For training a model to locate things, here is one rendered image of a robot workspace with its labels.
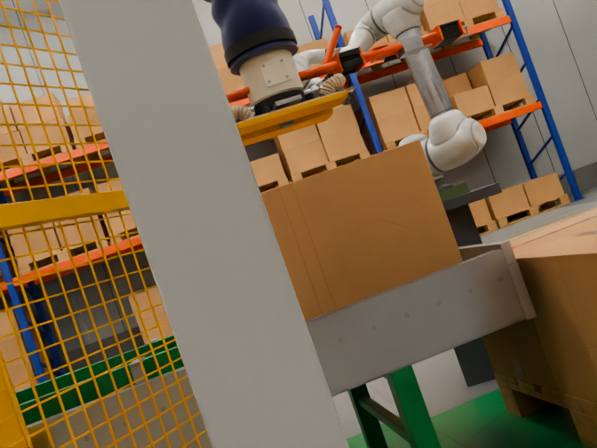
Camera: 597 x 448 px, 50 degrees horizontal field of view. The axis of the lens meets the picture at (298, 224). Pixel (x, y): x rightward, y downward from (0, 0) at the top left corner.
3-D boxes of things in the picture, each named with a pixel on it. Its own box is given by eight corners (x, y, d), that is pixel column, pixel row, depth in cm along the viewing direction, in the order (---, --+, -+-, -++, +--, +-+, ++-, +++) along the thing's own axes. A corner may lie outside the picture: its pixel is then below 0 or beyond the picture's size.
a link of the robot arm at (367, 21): (344, 33, 273) (366, 16, 264) (357, 14, 285) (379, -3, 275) (362, 57, 277) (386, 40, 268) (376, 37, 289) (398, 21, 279)
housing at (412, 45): (405, 52, 201) (400, 38, 201) (398, 60, 208) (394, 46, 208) (425, 46, 202) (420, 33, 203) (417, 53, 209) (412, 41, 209)
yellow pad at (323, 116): (233, 144, 197) (227, 129, 197) (231, 150, 207) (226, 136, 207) (334, 112, 203) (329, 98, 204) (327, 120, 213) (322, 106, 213)
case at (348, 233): (267, 348, 171) (218, 206, 172) (256, 333, 210) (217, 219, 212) (467, 272, 180) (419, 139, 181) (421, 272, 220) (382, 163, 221)
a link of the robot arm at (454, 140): (454, 169, 273) (498, 148, 258) (434, 175, 261) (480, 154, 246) (385, 6, 278) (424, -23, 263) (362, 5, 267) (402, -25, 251)
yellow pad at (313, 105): (238, 129, 178) (232, 112, 178) (235, 137, 188) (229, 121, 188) (349, 95, 185) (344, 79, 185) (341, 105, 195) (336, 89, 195)
